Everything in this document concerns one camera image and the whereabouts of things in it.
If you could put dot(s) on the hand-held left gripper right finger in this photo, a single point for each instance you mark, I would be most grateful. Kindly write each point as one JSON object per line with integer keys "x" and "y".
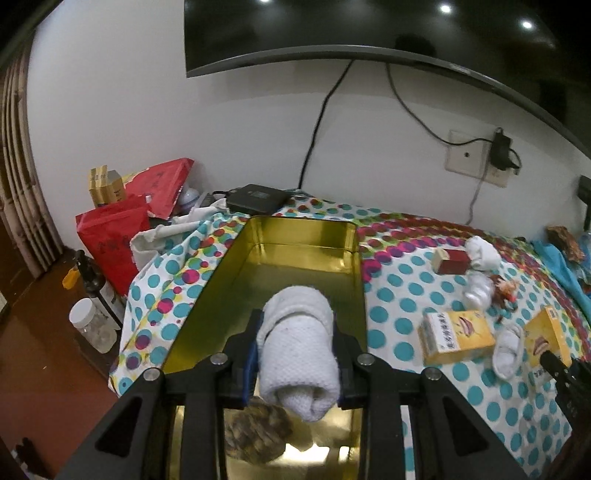
{"x": 349, "y": 369}

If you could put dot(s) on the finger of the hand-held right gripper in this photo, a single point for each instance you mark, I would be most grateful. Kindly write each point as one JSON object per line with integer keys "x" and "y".
{"x": 561, "y": 367}

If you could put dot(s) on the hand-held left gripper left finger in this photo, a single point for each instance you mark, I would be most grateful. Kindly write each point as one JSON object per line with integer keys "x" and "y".
{"x": 251, "y": 364}

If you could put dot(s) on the yellow medicine box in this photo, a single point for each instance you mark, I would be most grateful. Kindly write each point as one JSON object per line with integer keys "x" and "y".
{"x": 547, "y": 332}
{"x": 461, "y": 341}

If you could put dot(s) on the white towel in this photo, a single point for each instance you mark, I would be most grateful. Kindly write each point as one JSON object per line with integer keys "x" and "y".
{"x": 300, "y": 355}

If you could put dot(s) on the gold metal tin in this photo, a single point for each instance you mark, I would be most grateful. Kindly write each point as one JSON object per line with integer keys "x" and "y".
{"x": 295, "y": 263}

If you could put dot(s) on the small red box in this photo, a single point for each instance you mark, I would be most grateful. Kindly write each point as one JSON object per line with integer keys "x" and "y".
{"x": 455, "y": 265}

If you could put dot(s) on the brown patterned cloth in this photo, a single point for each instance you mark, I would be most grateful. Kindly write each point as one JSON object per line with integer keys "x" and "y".
{"x": 258, "y": 434}

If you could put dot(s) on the small toy figure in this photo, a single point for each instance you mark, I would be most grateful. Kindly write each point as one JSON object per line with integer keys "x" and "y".
{"x": 505, "y": 290}

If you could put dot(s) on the polka dot cloth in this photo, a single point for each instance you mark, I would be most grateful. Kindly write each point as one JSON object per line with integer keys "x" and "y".
{"x": 401, "y": 286}

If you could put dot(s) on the teal cloth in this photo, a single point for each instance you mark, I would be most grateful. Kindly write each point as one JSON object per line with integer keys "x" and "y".
{"x": 561, "y": 267}

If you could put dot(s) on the silver white wrapped object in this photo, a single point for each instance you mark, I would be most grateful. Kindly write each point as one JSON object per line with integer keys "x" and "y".
{"x": 478, "y": 293}

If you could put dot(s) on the brown patterned packet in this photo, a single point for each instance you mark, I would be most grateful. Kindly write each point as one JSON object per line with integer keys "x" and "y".
{"x": 565, "y": 237}

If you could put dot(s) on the clear jar with white lid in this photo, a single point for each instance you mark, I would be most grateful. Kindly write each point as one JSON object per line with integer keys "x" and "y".
{"x": 94, "y": 330}

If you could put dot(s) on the black set-top box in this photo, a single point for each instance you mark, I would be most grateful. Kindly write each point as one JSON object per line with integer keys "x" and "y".
{"x": 258, "y": 197}

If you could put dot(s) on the white round container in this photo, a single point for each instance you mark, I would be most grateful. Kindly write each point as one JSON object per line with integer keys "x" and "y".
{"x": 189, "y": 198}

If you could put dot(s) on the dark glass bottle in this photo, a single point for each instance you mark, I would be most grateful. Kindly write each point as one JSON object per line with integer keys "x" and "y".
{"x": 90, "y": 277}

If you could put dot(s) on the red paper bag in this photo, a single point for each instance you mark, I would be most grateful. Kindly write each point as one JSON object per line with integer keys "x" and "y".
{"x": 111, "y": 235}
{"x": 161, "y": 184}

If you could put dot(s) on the small yellow object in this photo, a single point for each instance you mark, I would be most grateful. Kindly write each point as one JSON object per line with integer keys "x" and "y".
{"x": 70, "y": 278}

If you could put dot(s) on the gold carton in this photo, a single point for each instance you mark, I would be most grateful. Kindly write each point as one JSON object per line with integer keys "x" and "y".
{"x": 97, "y": 184}
{"x": 114, "y": 189}

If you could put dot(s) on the black power adapter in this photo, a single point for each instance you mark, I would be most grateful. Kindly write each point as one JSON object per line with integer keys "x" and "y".
{"x": 501, "y": 150}

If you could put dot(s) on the brown striped curtain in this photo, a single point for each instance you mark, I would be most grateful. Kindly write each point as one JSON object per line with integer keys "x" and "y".
{"x": 23, "y": 184}

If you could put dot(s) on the black wall fixture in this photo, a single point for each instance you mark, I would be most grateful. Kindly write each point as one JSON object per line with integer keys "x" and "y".
{"x": 585, "y": 189}

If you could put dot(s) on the white wall socket plate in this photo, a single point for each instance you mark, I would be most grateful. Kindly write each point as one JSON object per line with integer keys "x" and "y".
{"x": 466, "y": 157}

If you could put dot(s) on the black wall television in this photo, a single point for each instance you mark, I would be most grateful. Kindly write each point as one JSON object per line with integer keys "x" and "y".
{"x": 369, "y": 27}

